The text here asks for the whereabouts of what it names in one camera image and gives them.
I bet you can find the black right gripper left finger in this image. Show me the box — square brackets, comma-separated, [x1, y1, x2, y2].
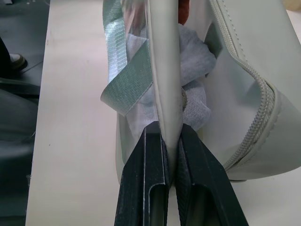
[114, 121, 176, 226]

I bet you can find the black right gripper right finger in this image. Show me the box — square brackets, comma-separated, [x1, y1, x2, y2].
[174, 123, 250, 226]

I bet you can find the pale green zip pouch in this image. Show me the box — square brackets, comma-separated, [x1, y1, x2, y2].
[100, 0, 301, 185]

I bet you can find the red item in pouch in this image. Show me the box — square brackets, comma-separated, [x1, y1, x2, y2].
[177, 0, 190, 24]

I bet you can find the white cloth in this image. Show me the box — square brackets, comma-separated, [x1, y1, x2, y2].
[127, 24, 217, 140]

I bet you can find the white and olive shoe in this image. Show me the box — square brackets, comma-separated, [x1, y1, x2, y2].
[9, 53, 28, 70]

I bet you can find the dark trouser leg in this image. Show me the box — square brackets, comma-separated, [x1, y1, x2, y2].
[0, 37, 12, 65]

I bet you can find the green webbing strap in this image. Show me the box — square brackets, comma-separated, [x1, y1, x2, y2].
[100, 0, 154, 116]

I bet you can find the pale plush keychain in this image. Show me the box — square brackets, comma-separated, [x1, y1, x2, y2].
[281, 0, 301, 17]

